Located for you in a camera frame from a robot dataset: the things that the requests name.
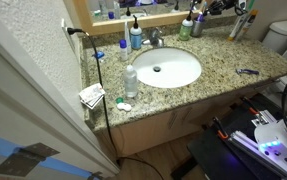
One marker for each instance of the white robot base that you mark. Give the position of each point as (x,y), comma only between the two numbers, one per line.
(269,146)

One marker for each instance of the silver metal cup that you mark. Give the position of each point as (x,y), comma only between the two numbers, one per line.
(197,28)

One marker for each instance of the clear plastic bottle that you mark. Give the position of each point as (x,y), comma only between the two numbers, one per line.
(130,81)

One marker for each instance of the white green contact lens case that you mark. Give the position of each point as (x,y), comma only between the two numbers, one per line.
(121,105)

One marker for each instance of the white oval sink basin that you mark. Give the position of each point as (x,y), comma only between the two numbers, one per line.
(167,67)

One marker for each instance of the small blue-capped white bottle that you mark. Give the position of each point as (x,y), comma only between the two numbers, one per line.
(123,50)

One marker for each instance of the wooden vanity cabinet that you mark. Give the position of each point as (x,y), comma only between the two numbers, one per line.
(142,134)

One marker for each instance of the stack of paper cards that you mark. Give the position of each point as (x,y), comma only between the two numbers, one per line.
(92,95)

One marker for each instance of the chrome faucet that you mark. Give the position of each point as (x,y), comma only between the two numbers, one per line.
(154,38)

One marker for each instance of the blue small object on counter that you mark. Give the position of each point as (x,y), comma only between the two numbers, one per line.
(99,54)

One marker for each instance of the white tall tube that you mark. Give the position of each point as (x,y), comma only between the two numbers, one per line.
(127,37)

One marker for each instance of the blue soap pump bottle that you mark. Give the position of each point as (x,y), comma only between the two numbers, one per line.
(136,35)

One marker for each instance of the green soap pump bottle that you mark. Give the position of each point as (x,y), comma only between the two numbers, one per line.
(186,27)

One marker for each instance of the blue razor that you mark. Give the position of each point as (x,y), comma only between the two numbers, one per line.
(247,71)

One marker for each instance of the black robot cart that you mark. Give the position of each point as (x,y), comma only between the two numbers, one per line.
(218,157)

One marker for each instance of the white door with hinge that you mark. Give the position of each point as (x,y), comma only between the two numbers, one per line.
(41,136)

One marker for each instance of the white orange tube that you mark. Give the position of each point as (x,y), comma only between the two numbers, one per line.
(243,23)

